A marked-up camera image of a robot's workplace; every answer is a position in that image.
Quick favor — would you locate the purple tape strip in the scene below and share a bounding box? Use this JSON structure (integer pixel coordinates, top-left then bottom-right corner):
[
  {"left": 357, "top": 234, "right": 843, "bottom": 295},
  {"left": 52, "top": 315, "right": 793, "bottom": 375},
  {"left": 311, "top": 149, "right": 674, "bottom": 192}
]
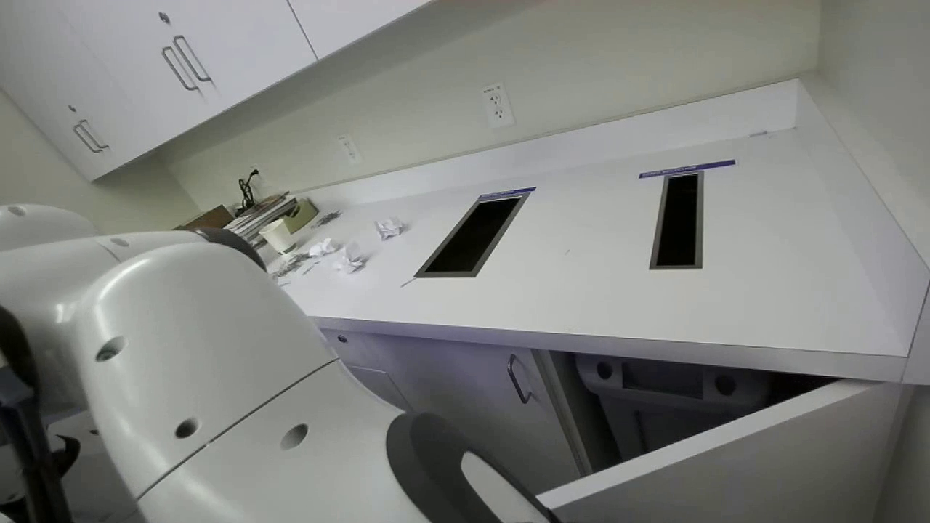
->
[{"left": 638, "top": 157, "right": 737, "bottom": 180}]

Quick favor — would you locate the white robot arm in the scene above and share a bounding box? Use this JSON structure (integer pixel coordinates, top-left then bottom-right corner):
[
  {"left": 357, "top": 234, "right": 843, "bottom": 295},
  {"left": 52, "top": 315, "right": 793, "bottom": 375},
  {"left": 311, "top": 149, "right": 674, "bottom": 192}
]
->
[{"left": 0, "top": 203, "right": 558, "bottom": 523}]

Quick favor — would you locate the white wall outlet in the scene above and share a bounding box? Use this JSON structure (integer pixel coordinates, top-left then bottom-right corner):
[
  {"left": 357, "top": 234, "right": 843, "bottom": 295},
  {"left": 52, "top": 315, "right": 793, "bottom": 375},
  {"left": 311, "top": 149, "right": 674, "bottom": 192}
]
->
[{"left": 482, "top": 86, "right": 516, "bottom": 128}]

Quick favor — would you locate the narrow countertop opening right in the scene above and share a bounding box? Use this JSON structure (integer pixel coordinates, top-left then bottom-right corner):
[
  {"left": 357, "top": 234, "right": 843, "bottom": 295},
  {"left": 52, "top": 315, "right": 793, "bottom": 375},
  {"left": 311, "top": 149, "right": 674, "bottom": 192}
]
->
[{"left": 651, "top": 174, "right": 703, "bottom": 272}]

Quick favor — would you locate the crumpled white paper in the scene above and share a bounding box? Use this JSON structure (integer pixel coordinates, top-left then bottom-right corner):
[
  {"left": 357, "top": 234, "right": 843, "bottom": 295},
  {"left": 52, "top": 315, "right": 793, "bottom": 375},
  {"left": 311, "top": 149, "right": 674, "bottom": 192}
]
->
[{"left": 375, "top": 215, "right": 410, "bottom": 241}]

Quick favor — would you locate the rectangular countertop opening left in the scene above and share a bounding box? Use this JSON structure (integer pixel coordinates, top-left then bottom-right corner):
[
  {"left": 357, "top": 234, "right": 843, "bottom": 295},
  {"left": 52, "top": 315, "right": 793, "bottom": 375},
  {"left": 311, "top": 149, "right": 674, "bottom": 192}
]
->
[{"left": 417, "top": 190, "right": 530, "bottom": 279}]

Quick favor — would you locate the upper white cabinet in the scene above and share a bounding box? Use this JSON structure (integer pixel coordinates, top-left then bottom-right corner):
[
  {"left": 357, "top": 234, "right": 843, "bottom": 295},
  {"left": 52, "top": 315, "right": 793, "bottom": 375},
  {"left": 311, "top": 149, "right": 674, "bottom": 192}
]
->
[{"left": 0, "top": 0, "right": 430, "bottom": 180}]

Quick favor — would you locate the cabinet door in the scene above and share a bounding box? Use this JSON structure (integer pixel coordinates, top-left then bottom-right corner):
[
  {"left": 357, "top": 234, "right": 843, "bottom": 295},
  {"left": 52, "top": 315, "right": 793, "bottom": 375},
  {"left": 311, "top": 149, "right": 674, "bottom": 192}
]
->
[
  {"left": 542, "top": 382, "right": 905, "bottom": 523},
  {"left": 325, "top": 328, "right": 594, "bottom": 495}
]

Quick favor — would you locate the sink faucet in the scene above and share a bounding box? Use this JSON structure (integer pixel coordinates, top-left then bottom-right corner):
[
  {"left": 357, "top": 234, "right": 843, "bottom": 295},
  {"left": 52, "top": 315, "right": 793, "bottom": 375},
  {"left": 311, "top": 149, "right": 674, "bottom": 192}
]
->
[{"left": 235, "top": 170, "right": 261, "bottom": 212}]

